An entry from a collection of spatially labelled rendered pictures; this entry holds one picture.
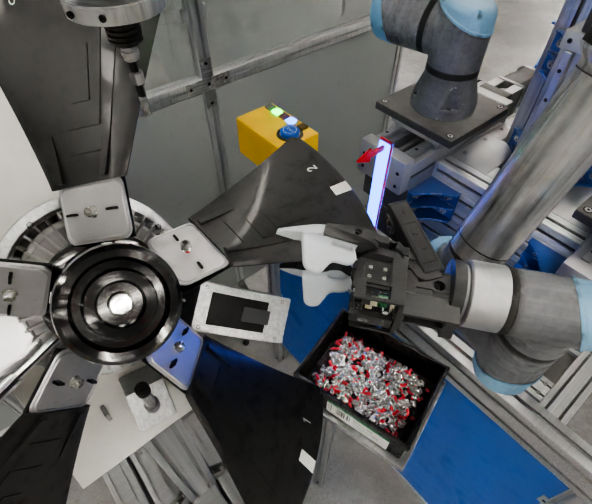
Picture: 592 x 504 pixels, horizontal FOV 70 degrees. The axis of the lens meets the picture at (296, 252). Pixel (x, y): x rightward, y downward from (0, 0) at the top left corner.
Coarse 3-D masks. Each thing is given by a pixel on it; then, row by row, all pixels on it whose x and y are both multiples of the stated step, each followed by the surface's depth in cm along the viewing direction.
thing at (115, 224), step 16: (64, 192) 46; (80, 192) 46; (96, 192) 45; (112, 192) 44; (64, 208) 47; (80, 208) 46; (128, 208) 44; (80, 224) 46; (96, 224) 46; (112, 224) 45; (128, 224) 44; (80, 240) 47; (96, 240) 46
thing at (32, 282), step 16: (0, 272) 40; (16, 272) 40; (32, 272) 40; (48, 272) 41; (0, 288) 41; (16, 288) 42; (32, 288) 42; (48, 288) 43; (0, 304) 43; (16, 304) 44; (32, 304) 44
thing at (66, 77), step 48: (0, 0) 43; (48, 0) 42; (0, 48) 44; (48, 48) 43; (96, 48) 42; (144, 48) 42; (48, 96) 44; (96, 96) 43; (48, 144) 45; (96, 144) 43
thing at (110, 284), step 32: (64, 256) 48; (96, 256) 40; (128, 256) 41; (160, 256) 43; (64, 288) 38; (96, 288) 40; (128, 288) 42; (160, 288) 43; (64, 320) 38; (96, 320) 40; (128, 320) 42; (160, 320) 43; (96, 352) 40; (128, 352) 41
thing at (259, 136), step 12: (264, 108) 93; (240, 120) 90; (252, 120) 90; (264, 120) 90; (276, 120) 90; (240, 132) 93; (252, 132) 88; (264, 132) 87; (276, 132) 87; (300, 132) 87; (312, 132) 87; (240, 144) 95; (252, 144) 91; (264, 144) 87; (276, 144) 84; (312, 144) 88; (252, 156) 94; (264, 156) 89
